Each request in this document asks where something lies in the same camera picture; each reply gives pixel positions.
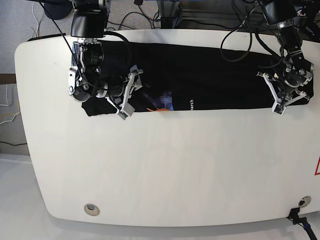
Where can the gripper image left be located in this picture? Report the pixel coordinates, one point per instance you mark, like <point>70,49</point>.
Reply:
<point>117,89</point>

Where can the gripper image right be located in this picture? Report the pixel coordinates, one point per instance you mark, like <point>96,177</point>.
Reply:
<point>292,78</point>

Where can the black T-shirt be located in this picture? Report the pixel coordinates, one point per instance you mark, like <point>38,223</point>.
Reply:
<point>187,78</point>

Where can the robot arm image left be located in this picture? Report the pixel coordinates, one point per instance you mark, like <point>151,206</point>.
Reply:
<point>85,79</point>

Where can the dark round stand base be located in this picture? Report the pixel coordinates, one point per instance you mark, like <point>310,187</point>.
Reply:
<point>57,9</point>

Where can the silver table grommet right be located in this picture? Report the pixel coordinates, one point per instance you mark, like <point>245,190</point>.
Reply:
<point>305,201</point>

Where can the silver table grommet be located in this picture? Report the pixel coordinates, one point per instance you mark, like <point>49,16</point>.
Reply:
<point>91,209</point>
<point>305,201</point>

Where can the silver table grommet left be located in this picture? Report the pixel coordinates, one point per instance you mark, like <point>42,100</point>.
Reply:
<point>91,209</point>

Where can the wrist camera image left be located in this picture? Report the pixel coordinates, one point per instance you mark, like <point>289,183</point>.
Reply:
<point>126,111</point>

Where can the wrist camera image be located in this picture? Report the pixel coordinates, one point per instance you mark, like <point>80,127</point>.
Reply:
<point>126,111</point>
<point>278,108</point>

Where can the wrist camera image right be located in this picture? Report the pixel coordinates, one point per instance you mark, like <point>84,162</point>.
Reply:
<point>278,108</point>

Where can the aluminium frame post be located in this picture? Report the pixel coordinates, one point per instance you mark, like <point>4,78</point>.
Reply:
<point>169,13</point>

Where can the black clamp with cable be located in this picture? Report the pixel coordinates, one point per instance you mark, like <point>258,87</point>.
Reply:
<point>301,221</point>

